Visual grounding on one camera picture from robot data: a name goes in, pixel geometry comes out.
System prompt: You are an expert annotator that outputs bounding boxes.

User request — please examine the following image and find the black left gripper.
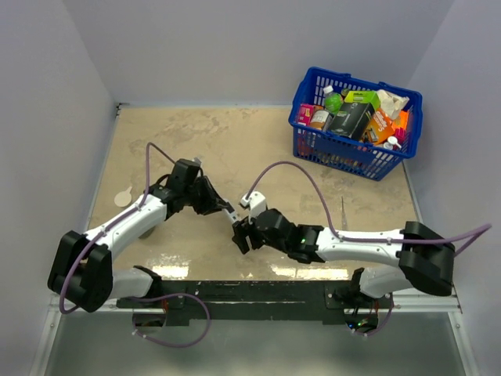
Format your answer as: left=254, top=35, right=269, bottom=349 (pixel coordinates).
left=184, top=175, right=228, bottom=215

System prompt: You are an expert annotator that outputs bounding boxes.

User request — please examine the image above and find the white remote control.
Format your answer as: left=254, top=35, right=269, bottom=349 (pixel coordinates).
left=222, top=207, right=242, bottom=225

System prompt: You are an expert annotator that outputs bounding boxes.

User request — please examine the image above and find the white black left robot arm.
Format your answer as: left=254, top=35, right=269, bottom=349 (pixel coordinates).
left=47, top=159, right=239, bottom=313

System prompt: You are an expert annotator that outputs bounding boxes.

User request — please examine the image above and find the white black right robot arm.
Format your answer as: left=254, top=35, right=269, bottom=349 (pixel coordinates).
left=232, top=209, right=455, bottom=308

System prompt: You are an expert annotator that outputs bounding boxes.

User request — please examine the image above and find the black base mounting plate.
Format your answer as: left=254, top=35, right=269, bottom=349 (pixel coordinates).
left=117, top=280, right=392, bottom=329

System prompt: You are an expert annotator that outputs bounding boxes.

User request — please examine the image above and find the beige round paddle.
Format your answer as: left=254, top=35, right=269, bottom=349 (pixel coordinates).
left=114, top=186, right=132, bottom=208

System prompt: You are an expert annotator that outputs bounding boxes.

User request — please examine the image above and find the blue plastic basket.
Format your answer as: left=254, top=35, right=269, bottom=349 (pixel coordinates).
left=288, top=67, right=423, bottom=181

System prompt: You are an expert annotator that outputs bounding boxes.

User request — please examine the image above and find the pink box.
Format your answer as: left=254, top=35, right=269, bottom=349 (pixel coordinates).
left=296, top=103, right=319, bottom=126

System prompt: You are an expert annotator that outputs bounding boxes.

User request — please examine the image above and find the orange jar white label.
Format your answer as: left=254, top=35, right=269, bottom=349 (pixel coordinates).
left=309, top=110, right=333, bottom=130

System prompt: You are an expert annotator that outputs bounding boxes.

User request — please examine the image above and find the green bottle white cap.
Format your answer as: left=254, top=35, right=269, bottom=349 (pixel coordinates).
left=323, top=85, right=344, bottom=114

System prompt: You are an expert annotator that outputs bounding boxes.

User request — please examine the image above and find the black green razor box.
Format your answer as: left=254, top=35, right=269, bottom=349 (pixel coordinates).
left=324, top=90, right=380, bottom=141

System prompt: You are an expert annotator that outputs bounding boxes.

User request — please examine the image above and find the orange razor package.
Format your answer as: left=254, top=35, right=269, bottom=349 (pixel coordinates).
left=361, top=108, right=395, bottom=146

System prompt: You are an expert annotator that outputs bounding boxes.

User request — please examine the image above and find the bright orange package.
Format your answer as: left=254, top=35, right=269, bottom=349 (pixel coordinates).
left=392, top=110, right=409, bottom=131

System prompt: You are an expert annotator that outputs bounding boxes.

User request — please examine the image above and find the white crumpled bag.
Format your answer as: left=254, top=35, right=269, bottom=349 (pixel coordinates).
left=377, top=89, right=409, bottom=120

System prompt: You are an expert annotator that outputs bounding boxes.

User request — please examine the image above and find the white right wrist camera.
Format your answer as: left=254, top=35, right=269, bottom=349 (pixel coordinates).
left=240, top=191, right=268, bottom=218

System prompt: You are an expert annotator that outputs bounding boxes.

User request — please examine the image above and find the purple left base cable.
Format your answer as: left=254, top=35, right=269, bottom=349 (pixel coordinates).
left=132, top=292, right=213, bottom=349

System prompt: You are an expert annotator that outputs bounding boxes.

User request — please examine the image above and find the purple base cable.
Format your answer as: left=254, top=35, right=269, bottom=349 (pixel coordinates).
left=351, top=303, right=395, bottom=338
left=132, top=292, right=213, bottom=349

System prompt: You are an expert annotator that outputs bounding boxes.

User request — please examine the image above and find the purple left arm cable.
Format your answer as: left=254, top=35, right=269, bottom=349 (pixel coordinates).
left=58, top=142, right=179, bottom=315

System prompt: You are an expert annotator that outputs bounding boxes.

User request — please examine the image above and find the clear handled screwdriver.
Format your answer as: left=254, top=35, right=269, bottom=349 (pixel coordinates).
left=341, top=196, right=348, bottom=230

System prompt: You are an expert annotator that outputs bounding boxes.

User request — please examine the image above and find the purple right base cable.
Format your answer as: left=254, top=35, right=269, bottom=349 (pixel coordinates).
left=351, top=303, right=395, bottom=338

